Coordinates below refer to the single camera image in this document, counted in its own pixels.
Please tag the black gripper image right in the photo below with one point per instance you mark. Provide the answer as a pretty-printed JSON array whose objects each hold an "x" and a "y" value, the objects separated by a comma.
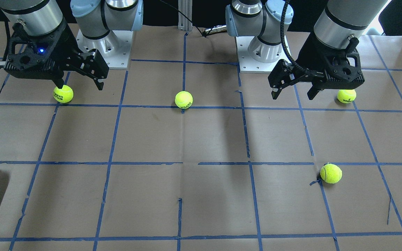
[{"x": 308, "y": 51}]

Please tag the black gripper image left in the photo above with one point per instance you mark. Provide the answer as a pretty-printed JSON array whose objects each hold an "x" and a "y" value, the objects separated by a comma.
[{"x": 65, "y": 41}]

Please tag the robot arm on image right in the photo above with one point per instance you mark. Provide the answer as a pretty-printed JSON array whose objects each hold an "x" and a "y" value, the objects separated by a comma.
[{"x": 339, "y": 21}]

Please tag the metal base plate arm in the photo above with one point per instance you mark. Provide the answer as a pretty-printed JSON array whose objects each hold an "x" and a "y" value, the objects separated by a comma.
[
  {"x": 115, "y": 47},
  {"x": 250, "y": 59}
]

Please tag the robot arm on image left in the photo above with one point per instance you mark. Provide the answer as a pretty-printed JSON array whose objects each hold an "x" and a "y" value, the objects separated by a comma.
[{"x": 96, "y": 18}]

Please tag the tennis ball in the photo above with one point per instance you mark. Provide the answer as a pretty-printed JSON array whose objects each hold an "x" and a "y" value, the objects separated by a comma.
[
  {"x": 63, "y": 95},
  {"x": 183, "y": 99},
  {"x": 346, "y": 96},
  {"x": 331, "y": 173}
]

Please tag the tennis ball front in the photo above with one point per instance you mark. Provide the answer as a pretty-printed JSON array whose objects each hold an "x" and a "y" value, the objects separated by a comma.
[{"x": 331, "y": 173}]

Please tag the tennis ball centre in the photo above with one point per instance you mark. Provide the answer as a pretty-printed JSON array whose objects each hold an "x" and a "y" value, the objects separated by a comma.
[{"x": 183, "y": 99}]

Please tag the aluminium frame post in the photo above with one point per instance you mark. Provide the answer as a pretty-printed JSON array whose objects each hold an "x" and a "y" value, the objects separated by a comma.
[{"x": 185, "y": 8}]

